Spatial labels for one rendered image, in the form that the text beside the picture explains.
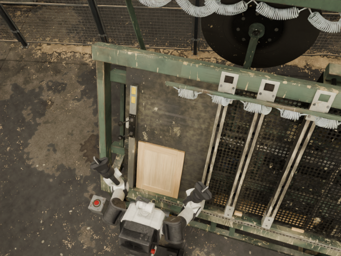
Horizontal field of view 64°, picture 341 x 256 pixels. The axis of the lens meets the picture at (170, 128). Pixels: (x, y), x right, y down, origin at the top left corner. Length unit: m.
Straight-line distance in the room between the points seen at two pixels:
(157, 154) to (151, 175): 0.23
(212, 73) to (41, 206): 2.70
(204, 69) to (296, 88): 0.53
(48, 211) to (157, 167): 1.78
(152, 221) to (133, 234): 0.15
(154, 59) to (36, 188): 2.54
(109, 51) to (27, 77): 3.07
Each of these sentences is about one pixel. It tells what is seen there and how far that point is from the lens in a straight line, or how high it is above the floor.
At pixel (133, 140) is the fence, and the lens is 2.15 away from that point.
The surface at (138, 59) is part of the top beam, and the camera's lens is 1.78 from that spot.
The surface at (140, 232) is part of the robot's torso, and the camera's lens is 1.87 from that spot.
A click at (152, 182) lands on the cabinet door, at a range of 2.37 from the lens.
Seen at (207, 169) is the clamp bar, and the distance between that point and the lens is 2.08.
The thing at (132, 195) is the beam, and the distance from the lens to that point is 2.51.
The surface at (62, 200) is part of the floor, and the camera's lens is 3.62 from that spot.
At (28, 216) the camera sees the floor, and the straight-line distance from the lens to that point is 3.74.
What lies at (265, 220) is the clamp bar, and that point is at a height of 0.99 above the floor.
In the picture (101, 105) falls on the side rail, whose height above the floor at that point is 1.55.
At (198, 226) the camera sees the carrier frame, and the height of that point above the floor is 0.18.
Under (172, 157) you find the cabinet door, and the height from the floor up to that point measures 1.25.
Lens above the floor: 3.23
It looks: 61 degrees down
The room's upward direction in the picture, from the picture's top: 5 degrees counter-clockwise
